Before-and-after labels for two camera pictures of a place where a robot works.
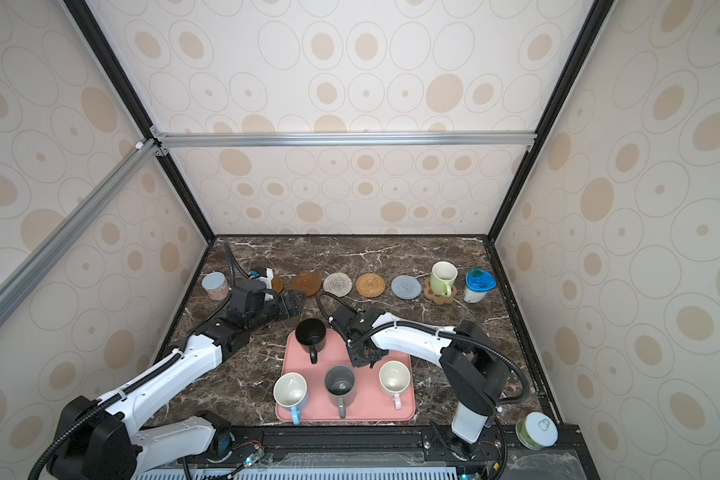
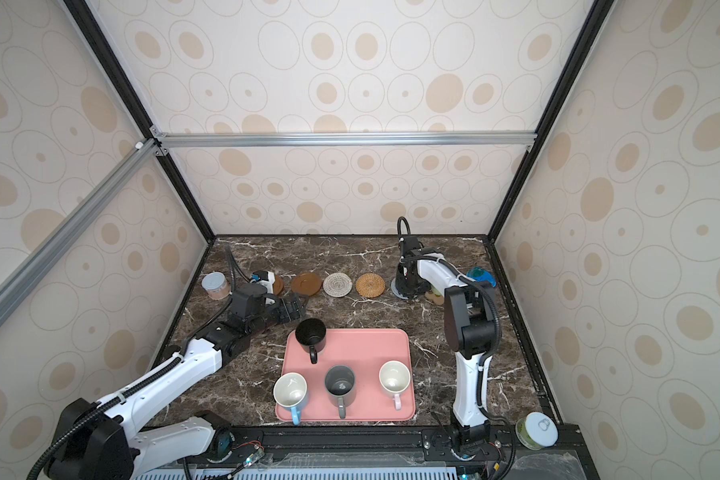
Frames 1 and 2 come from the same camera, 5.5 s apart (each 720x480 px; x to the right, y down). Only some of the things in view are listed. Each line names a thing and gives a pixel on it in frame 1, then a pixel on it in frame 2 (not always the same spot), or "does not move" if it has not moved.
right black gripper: (357, 363) -> (403, 289)
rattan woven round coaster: (370, 286) does not move
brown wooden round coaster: (277, 283) does not move
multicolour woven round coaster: (338, 284) does not move
